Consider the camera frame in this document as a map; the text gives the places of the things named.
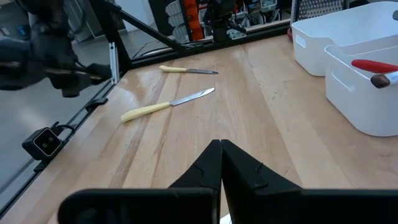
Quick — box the black camera cable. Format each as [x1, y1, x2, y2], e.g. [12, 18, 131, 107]
[51, 121, 76, 134]

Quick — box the small black table-level camera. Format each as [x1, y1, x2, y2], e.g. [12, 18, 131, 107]
[21, 126, 64, 162]

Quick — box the white plastic bin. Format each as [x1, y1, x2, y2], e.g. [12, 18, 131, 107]
[290, 1, 398, 77]
[324, 34, 398, 138]

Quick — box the white frame bracket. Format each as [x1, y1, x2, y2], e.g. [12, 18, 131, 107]
[108, 42, 121, 85]

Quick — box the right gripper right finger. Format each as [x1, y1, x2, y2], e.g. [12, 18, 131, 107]
[221, 139, 398, 224]

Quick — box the parts shelf with red bins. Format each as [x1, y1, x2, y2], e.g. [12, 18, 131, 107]
[164, 0, 292, 42]

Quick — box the knife with cream handle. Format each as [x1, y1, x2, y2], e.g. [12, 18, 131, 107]
[120, 87, 216, 124]
[158, 65, 219, 75]

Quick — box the red silicone spoon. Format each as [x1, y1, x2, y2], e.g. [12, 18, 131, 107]
[351, 58, 398, 74]

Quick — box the red and steel box grater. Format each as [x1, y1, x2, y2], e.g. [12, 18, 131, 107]
[287, 0, 348, 41]

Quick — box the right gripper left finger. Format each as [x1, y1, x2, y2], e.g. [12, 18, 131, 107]
[58, 139, 223, 224]

